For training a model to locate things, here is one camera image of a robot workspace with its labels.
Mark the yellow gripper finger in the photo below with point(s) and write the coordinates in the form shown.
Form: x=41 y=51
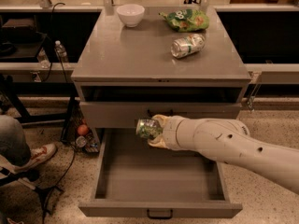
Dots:
x=158 y=142
x=162 y=119

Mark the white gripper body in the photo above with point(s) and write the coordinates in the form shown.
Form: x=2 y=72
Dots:
x=170 y=132

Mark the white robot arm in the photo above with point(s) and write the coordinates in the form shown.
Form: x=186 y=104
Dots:
x=228 y=141

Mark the open bottom grey drawer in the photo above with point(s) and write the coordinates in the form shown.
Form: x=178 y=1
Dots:
x=136 y=180

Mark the grey drawer cabinet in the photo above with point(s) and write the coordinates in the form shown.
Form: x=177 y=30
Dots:
x=123 y=64

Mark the closed middle grey drawer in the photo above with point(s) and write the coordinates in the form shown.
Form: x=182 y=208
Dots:
x=126 y=114

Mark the silver green soda can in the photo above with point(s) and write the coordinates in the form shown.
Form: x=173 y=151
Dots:
x=187 y=45

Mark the orange fruit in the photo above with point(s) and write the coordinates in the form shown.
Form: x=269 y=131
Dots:
x=83 y=129

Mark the small clear jar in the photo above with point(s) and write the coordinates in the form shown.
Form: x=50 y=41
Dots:
x=81 y=141

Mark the green chip bag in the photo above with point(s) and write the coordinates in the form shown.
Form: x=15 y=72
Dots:
x=186 y=20

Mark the white bowl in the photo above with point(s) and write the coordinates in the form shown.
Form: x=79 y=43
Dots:
x=131 y=14

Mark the white red sneaker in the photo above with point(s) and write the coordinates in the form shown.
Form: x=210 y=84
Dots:
x=38 y=156

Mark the clear water bottle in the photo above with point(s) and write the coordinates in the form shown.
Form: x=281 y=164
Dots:
x=61 y=52

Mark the person leg in jeans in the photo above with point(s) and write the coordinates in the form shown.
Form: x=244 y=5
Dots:
x=13 y=144

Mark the black tripod stand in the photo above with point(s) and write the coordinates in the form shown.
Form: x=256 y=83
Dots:
x=26 y=178

